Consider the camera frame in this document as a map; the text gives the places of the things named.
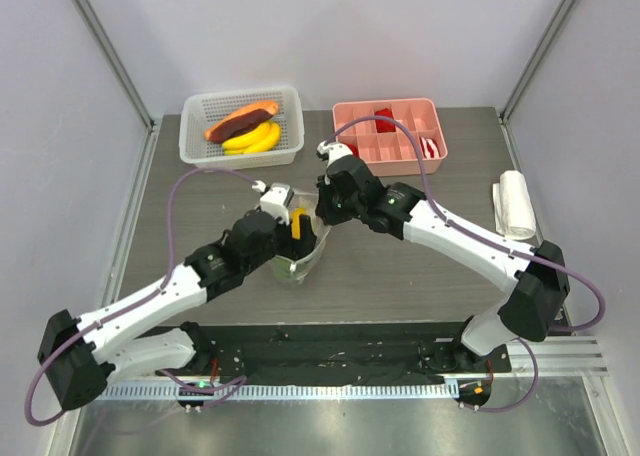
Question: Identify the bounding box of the pink divided organizer tray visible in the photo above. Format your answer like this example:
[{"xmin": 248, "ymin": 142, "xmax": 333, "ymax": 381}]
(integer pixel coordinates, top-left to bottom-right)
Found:
[{"xmin": 332, "ymin": 98, "xmax": 448, "ymax": 176}]

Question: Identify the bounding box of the white slotted cable duct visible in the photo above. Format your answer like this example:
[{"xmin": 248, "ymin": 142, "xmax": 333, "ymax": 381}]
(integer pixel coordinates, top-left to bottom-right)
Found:
[{"xmin": 99, "ymin": 380, "xmax": 459, "ymax": 403}]

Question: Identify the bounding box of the fake yellow banana bunch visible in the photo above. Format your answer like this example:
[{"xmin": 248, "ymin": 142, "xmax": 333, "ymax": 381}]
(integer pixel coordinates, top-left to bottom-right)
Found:
[{"xmin": 222, "ymin": 121, "xmax": 281, "ymax": 155}]

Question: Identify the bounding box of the red item lower compartment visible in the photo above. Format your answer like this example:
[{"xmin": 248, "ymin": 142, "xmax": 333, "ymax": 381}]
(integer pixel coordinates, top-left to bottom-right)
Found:
[{"xmin": 344, "ymin": 143, "xmax": 359, "ymax": 157}]

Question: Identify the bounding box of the red white striped item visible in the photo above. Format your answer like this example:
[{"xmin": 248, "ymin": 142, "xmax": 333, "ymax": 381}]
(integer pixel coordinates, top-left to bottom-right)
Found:
[{"xmin": 419, "ymin": 137, "xmax": 441, "ymax": 160}]

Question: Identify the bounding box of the clear zip top bag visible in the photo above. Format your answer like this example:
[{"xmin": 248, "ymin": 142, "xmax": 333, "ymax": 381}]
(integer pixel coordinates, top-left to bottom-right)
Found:
[{"xmin": 269, "ymin": 188, "xmax": 330, "ymax": 285}]

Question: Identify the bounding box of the fake green leaf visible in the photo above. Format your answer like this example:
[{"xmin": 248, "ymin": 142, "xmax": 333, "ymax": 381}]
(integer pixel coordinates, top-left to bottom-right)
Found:
[{"xmin": 272, "ymin": 257, "xmax": 297, "ymax": 284}]

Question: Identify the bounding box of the red item upper compartment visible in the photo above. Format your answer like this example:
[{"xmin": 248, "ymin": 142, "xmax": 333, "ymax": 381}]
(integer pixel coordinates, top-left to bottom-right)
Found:
[{"xmin": 374, "ymin": 108, "xmax": 396, "ymax": 133}]

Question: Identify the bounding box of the fake steak slice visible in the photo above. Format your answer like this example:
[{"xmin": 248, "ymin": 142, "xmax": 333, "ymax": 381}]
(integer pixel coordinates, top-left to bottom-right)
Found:
[{"xmin": 204, "ymin": 100, "xmax": 280, "ymax": 144}]

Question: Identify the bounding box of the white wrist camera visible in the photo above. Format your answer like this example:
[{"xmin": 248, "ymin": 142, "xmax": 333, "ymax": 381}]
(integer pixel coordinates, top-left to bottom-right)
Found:
[
  {"xmin": 316, "ymin": 142, "xmax": 355, "ymax": 179},
  {"xmin": 251, "ymin": 180, "xmax": 294, "ymax": 225}
]

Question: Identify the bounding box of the white perforated plastic basket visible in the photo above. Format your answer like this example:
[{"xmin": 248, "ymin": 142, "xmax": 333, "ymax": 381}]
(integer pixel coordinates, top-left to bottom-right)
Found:
[{"xmin": 179, "ymin": 86, "xmax": 304, "ymax": 169}]

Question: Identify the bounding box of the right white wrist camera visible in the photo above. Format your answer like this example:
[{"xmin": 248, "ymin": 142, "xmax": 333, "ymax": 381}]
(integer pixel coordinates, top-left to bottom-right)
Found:
[{"xmin": 316, "ymin": 142, "xmax": 355, "ymax": 179}]

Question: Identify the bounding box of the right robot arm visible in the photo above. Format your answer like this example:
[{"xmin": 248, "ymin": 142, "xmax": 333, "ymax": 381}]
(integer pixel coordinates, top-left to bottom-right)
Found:
[{"xmin": 316, "ymin": 155, "xmax": 569, "ymax": 371}]

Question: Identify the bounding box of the rolled white towel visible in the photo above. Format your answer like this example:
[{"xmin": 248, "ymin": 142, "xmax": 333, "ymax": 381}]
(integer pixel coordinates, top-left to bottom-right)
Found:
[{"xmin": 492, "ymin": 170, "xmax": 536, "ymax": 241}]

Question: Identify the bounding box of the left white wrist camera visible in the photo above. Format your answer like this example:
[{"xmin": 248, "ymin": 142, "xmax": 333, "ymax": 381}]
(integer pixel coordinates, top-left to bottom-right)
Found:
[{"xmin": 251, "ymin": 180, "xmax": 294, "ymax": 225}]

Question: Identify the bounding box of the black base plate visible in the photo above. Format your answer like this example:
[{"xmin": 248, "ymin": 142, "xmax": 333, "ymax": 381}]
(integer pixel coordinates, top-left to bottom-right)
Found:
[{"xmin": 169, "ymin": 322, "xmax": 512, "ymax": 387}]

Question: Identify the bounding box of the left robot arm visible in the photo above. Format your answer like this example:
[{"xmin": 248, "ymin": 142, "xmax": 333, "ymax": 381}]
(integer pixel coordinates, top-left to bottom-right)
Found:
[{"xmin": 37, "ymin": 208, "xmax": 326, "ymax": 412}]

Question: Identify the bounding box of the red item compartment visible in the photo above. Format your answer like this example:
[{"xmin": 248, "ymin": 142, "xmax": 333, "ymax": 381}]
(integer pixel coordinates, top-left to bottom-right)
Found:
[
  {"xmin": 374, "ymin": 108, "xmax": 396, "ymax": 133},
  {"xmin": 344, "ymin": 143, "xmax": 359, "ymax": 157}
]

